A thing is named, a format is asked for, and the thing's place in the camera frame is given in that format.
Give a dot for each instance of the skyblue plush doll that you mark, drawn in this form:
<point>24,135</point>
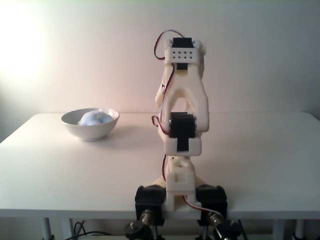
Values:
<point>95,118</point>

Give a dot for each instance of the white ceramic bowl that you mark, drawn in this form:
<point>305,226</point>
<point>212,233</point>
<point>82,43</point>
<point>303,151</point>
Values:
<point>92,132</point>

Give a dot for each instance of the black table clamp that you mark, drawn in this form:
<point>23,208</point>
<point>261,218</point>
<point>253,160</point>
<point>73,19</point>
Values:
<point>212,196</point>
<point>148,197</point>

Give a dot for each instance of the white table leg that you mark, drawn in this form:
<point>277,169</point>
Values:
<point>278,230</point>
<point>66,228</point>
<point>300,230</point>
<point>46,227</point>

